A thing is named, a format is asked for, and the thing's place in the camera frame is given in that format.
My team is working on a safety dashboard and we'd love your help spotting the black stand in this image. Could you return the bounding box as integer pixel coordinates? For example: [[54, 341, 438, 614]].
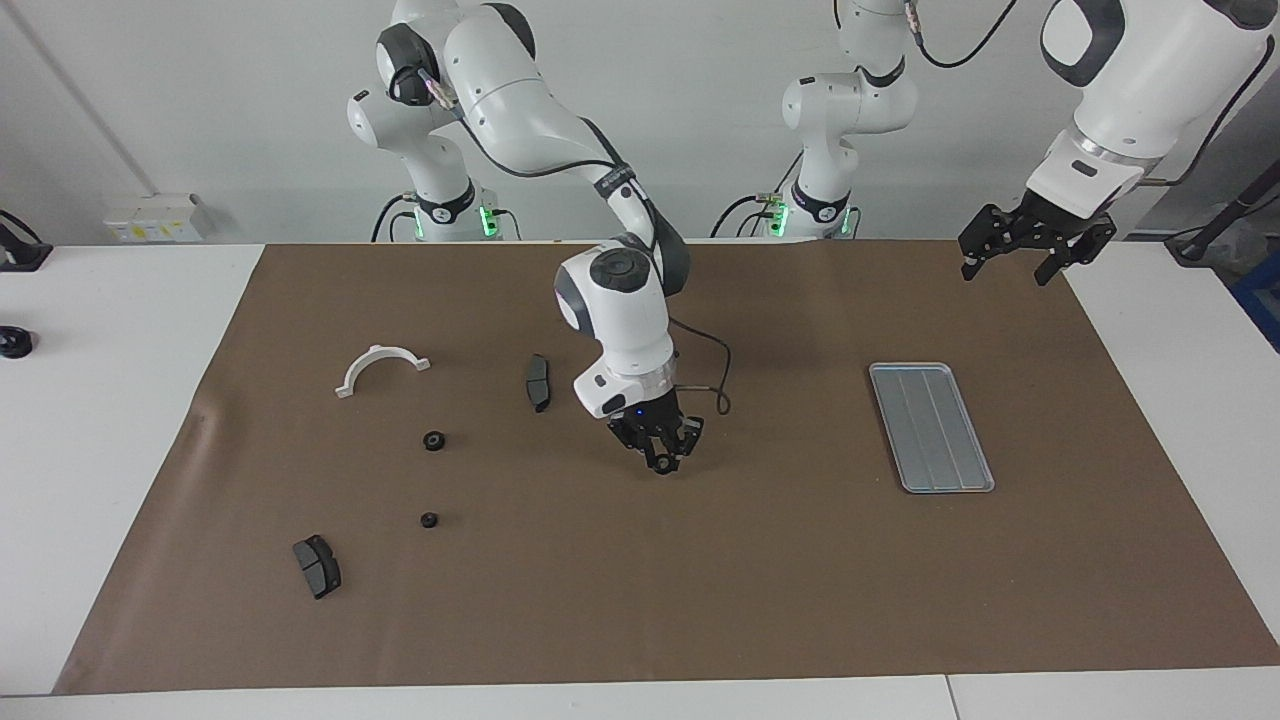
[[1165, 160, 1280, 263]]

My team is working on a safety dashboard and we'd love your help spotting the brown table mat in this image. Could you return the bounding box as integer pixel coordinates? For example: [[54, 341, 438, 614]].
[[52, 240, 1280, 696]]

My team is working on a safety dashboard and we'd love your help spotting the white semicircular plastic clamp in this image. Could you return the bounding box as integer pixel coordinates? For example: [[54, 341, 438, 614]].
[[335, 344, 432, 399]]

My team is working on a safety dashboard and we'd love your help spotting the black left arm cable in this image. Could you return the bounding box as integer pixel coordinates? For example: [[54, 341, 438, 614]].
[[900, 0, 1280, 188]]

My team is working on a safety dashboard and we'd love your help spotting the silver metal tray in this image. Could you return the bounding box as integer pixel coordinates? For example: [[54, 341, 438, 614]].
[[868, 362, 996, 495]]

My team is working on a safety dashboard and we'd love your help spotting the black table clamp mount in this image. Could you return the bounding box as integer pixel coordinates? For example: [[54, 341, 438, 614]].
[[0, 210, 53, 273]]

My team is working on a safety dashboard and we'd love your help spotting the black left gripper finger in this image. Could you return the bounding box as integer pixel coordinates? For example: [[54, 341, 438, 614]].
[[958, 203, 1026, 282], [1035, 213, 1118, 287]]

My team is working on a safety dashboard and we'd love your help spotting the white wall socket box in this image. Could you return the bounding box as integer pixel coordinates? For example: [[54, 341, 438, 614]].
[[103, 193, 216, 244]]

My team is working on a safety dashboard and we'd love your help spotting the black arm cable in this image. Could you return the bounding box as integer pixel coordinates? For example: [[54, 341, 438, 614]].
[[900, 0, 1280, 188], [420, 65, 734, 416]]

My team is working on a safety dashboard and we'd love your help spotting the blue crate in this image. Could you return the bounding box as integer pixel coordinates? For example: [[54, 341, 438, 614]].
[[1232, 255, 1280, 351]]

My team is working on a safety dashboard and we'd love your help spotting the thick dark brake pad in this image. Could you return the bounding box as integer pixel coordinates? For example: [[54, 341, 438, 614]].
[[292, 535, 342, 601]]

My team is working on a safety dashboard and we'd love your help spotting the black base cable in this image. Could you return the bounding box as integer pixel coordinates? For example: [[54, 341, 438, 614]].
[[372, 193, 421, 243], [712, 150, 806, 239]]

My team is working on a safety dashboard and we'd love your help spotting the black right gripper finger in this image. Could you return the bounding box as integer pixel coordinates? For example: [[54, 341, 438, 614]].
[[607, 419, 661, 472], [663, 415, 705, 472]]

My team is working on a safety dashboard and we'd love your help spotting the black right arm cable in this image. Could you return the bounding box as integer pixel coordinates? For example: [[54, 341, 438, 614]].
[[420, 65, 734, 416]]

